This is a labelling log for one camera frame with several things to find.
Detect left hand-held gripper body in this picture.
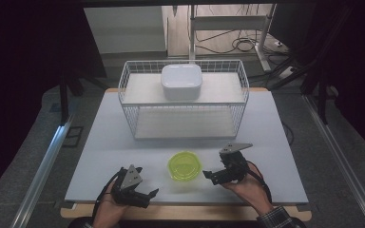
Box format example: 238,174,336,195
109,163,152,209

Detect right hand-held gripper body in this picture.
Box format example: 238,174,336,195
219,142,254,185

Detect white wire rack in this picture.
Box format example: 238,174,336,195
118,59,251,141

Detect white plastic container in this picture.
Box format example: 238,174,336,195
160,64,203,102

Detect person's right hand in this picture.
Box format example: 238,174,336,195
221,170,276,217

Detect person's left hand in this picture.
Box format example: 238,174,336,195
92,180,131,228

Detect white power strip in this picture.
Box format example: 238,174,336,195
276,66,299,81

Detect black stand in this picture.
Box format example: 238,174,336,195
57,71,87,125
299,56,332,125

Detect red and black gripper cable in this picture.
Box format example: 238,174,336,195
246,160,274,204

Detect aluminium floor rail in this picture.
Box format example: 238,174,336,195
301,94,365,228
10,113,78,228

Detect black floor cables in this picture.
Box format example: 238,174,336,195
195,28,269,55

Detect white desk frame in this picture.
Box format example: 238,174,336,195
187,3,278,72

